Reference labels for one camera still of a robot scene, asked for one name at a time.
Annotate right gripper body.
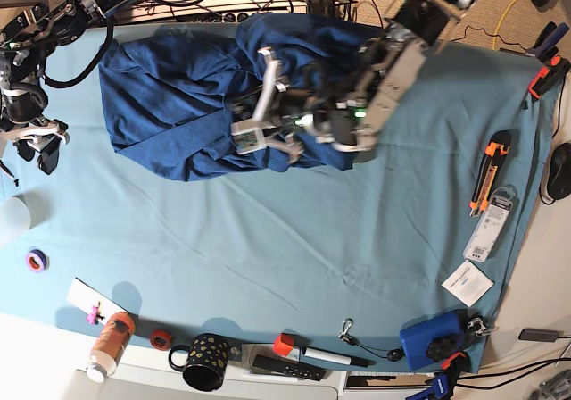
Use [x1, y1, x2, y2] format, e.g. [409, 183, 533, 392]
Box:
[12, 120, 70, 175]

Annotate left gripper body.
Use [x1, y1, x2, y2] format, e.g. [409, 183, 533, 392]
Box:
[230, 46, 309, 163]

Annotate dark blue t-shirt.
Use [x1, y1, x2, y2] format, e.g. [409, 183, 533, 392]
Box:
[99, 13, 380, 182]

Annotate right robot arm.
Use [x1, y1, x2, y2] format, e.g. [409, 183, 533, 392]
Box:
[1, 0, 134, 175]

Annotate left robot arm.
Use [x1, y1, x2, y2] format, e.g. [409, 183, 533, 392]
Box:
[231, 0, 476, 163]

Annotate translucent plastic cup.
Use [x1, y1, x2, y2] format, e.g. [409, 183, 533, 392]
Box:
[0, 196, 31, 248]

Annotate purple tape roll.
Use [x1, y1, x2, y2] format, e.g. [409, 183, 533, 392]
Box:
[26, 249, 49, 273]

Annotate white power strip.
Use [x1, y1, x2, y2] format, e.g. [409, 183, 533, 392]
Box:
[176, 0, 313, 25]

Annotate white paper sheet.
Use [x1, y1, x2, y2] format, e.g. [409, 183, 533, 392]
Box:
[66, 278, 126, 320]

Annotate pink small toy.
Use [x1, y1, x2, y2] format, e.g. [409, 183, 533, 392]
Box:
[86, 303, 105, 325]

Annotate light blue table cloth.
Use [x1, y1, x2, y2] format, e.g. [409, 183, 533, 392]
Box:
[1, 44, 558, 350]

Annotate orange supplement bottle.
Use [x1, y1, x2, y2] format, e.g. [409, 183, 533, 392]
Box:
[86, 312, 136, 383]

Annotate orange red cube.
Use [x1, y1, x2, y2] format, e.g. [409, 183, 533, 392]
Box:
[273, 333, 294, 356]

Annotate orange black utility knife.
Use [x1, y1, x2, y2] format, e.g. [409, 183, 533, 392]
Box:
[469, 130, 512, 217]

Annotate red tape roll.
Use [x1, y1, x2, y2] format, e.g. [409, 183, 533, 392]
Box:
[149, 329, 172, 351]

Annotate clear blister pack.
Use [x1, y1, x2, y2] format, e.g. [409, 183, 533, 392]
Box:
[463, 186, 517, 263]

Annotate black mug gold dots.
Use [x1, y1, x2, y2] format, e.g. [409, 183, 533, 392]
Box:
[168, 333, 230, 393]

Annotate black remote control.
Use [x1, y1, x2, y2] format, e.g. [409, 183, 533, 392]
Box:
[252, 355, 327, 382]

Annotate white marker pen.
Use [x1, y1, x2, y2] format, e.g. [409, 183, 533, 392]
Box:
[301, 347, 370, 368]

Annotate white paper card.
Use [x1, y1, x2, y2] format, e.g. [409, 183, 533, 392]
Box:
[442, 260, 493, 307]

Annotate blue box with knob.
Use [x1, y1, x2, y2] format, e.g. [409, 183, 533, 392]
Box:
[399, 311, 466, 371]

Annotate orange black clamp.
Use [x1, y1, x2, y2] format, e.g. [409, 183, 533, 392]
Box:
[528, 55, 570, 101]

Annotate blue spring clamp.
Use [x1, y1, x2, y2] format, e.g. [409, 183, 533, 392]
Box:
[525, 21, 569, 62]

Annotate metal carabiner keyring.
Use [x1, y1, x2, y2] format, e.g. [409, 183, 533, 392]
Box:
[466, 317, 497, 338]

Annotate black computer mouse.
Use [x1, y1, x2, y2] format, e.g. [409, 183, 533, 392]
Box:
[546, 142, 571, 201]

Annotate blue orange bottom clamp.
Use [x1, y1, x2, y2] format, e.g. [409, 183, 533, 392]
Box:
[410, 351, 471, 400]

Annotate black adapter block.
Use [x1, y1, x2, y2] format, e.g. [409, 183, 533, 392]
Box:
[518, 328, 560, 343]

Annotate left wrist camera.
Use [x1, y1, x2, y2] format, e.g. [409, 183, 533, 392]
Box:
[231, 119, 267, 154]

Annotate black lanyard with clip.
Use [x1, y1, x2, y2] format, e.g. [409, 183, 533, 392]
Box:
[337, 317, 404, 363]

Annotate yellow cable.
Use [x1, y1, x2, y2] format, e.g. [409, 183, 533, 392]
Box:
[492, 0, 549, 51]

